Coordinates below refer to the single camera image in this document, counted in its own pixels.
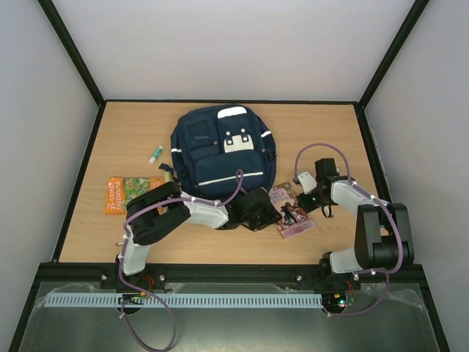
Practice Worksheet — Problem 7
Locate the pink illustrated paperback book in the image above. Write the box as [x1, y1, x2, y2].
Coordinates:
[269, 182, 317, 239]

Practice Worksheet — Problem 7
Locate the navy blue student backpack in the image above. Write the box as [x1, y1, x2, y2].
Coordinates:
[160, 104, 277, 199]

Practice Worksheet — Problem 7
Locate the orange Treehouse children's book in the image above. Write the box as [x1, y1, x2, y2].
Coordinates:
[104, 177, 164, 215]

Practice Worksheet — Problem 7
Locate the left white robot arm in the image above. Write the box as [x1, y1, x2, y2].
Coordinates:
[118, 181, 281, 276]

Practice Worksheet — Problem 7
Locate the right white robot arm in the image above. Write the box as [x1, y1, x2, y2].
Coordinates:
[294, 158, 415, 287]

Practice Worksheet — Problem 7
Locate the yellow highlighter pen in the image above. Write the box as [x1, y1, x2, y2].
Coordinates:
[163, 172, 172, 183]

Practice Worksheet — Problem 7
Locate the right controller circuit board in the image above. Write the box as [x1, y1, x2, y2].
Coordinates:
[322, 291, 357, 308]

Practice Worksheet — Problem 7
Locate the controller circuit board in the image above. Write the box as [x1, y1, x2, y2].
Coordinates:
[322, 291, 357, 308]
[117, 292, 151, 305]

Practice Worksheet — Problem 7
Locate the green capped glue stick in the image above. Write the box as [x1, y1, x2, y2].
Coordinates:
[149, 145, 164, 164]

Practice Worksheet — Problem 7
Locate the left controller circuit board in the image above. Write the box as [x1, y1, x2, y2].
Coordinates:
[117, 292, 151, 305]

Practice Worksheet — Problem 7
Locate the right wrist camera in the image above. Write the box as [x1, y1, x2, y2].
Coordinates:
[294, 171, 317, 194]

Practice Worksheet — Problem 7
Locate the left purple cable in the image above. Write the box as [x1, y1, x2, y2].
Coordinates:
[119, 168, 245, 349]

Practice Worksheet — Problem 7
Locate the light blue slotted cable duct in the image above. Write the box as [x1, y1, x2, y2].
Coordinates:
[44, 293, 322, 309]

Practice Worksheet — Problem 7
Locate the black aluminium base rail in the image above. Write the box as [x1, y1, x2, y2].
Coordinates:
[36, 263, 426, 294]

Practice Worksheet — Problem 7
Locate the black enclosure frame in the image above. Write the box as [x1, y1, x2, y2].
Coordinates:
[7, 0, 451, 352]

